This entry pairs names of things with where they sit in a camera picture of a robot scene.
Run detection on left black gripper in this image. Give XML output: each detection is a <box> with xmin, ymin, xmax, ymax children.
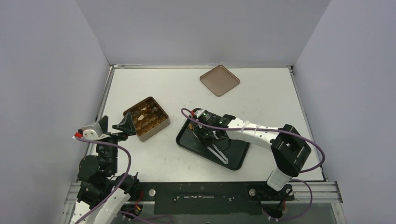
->
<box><xmin>99</xmin><ymin>111</ymin><xmax>135</xmax><ymax>174</ymax></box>

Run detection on metal tongs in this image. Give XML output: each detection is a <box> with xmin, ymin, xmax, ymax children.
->
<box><xmin>206</xmin><ymin>144</ymin><xmax>229</xmax><ymax>165</ymax></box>

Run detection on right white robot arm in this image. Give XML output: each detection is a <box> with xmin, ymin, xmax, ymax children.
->
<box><xmin>190</xmin><ymin>109</ymin><xmax>311</xmax><ymax>200</ymax></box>

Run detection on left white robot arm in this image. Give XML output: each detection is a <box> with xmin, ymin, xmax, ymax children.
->
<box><xmin>70</xmin><ymin>112</ymin><xmax>143</xmax><ymax>224</ymax></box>

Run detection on gold chocolate box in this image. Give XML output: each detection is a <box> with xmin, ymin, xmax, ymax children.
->
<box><xmin>123</xmin><ymin>97</ymin><xmax>170</xmax><ymax>142</ymax></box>

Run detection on black plastic tray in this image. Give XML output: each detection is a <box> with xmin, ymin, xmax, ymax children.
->
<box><xmin>176</xmin><ymin>120</ymin><xmax>250</xmax><ymax>171</ymax></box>

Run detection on brown box lid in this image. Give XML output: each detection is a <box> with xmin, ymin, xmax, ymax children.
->
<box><xmin>199</xmin><ymin>65</ymin><xmax>240</xmax><ymax>97</ymax></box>

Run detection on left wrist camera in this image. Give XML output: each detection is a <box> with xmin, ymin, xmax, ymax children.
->
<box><xmin>73</xmin><ymin>122</ymin><xmax>104</xmax><ymax>140</ymax></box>

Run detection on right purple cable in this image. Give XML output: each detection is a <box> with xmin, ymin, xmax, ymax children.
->
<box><xmin>181</xmin><ymin>108</ymin><xmax>326</xmax><ymax>222</ymax></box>

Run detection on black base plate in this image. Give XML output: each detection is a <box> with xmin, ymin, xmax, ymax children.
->
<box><xmin>140</xmin><ymin>182</ymin><xmax>281</xmax><ymax>215</ymax></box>

